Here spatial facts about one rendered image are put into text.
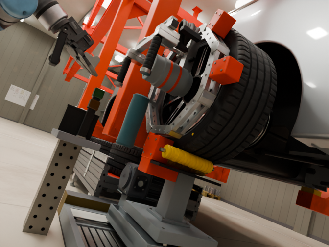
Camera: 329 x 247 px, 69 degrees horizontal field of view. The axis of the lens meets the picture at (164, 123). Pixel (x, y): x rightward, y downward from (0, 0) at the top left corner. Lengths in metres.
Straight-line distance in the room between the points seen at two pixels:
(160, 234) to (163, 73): 0.65
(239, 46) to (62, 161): 0.91
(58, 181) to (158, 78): 0.64
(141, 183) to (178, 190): 0.33
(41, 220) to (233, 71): 1.01
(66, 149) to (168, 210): 0.54
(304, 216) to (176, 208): 5.83
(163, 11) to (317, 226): 5.99
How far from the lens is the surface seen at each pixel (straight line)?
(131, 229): 1.12
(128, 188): 1.41
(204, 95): 0.92
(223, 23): 1.13
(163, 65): 1.08
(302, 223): 6.86
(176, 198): 1.15
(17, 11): 0.77
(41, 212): 1.24
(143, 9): 4.12
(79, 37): 0.94
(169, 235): 1.00
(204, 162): 1.08
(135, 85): 1.60
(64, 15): 0.95
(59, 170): 1.20
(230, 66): 0.89
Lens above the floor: 0.45
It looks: 10 degrees up
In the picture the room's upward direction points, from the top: 19 degrees clockwise
